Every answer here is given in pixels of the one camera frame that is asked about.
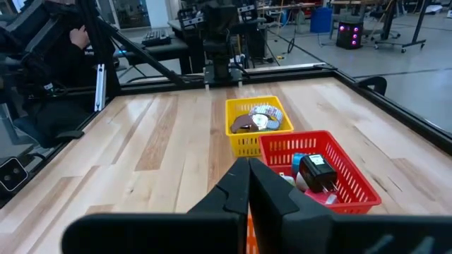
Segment blue charger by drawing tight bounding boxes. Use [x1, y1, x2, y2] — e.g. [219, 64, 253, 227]
[291, 152, 307, 174]

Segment brown woven strap wristwatch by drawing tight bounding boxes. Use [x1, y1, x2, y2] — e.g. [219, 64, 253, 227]
[230, 111, 271, 135]

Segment black USB charger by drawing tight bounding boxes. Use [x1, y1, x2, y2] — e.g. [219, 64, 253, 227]
[299, 153, 340, 195]

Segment person's hand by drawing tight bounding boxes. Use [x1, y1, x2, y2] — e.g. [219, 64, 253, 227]
[69, 25, 91, 50]

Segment black keyboard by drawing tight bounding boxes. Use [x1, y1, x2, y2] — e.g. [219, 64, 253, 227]
[141, 28, 172, 48]

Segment blue bin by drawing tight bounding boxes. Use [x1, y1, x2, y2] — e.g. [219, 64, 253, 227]
[309, 6, 334, 35]

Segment silver metal band wristwatch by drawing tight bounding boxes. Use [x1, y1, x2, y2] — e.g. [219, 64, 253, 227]
[249, 104, 285, 131]

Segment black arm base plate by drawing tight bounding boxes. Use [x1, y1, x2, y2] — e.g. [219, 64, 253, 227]
[203, 64, 244, 89]

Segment silver aluminium bar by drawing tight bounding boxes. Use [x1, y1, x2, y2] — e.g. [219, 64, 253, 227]
[94, 63, 107, 113]

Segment orange plastic basket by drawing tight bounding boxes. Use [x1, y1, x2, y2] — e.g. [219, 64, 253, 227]
[246, 206, 261, 254]

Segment black desk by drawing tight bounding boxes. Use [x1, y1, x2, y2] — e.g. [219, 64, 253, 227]
[118, 19, 206, 77]

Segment red plastic basket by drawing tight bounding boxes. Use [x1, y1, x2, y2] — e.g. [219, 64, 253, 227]
[258, 129, 383, 215]

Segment green and white charger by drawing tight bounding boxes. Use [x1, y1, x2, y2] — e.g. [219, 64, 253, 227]
[280, 171, 297, 187]

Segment yellow plastic basket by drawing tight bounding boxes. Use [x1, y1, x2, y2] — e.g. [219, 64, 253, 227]
[225, 95, 295, 158]

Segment black equipment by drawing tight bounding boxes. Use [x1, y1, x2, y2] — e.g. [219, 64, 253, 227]
[0, 0, 85, 68]

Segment red and white charger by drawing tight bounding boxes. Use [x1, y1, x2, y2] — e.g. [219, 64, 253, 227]
[304, 188, 340, 207]

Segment black frame clamp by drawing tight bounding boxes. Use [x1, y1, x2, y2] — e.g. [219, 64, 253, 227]
[356, 75, 388, 97]

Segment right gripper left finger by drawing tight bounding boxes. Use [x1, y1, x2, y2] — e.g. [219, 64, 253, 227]
[188, 157, 251, 217]

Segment black rolling stand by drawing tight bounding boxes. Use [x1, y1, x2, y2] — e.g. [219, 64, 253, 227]
[374, 0, 430, 54]

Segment person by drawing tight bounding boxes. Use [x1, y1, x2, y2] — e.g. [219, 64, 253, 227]
[10, 24, 107, 149]

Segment black computer pink lights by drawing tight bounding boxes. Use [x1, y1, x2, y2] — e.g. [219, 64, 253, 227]
[335, 20, 364, 50]

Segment black table-level camera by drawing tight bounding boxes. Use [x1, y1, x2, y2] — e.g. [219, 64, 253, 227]
[0, 157, 29, 194]

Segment white USB charger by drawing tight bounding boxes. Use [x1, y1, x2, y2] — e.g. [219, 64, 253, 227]
[295, 171, 310, 193]

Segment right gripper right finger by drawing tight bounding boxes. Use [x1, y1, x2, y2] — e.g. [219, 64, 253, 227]
[249, 158, 335, 254]

